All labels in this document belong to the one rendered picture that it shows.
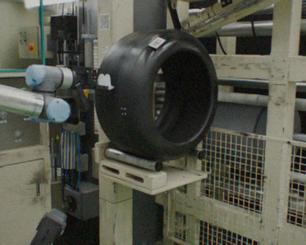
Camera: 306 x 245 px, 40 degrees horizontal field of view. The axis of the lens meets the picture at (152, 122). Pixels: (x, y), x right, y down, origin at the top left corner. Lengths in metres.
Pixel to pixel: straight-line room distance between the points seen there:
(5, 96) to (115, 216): 1.07
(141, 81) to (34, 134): 0.75
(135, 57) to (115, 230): 0.94
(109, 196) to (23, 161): 0.45
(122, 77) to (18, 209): 0.88
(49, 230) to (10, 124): 1.53
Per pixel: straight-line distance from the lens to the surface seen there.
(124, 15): 2.04
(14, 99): 1.30
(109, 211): 2.18
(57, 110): 1.33
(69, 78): 1.50
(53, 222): 0.59
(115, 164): 1.91
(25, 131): 2.13
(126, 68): 1.65
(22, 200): 2.15
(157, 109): 2.38
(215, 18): 2.08
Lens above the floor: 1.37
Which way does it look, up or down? 10 degrees down
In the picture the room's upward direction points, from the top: 1 degrees clockwise
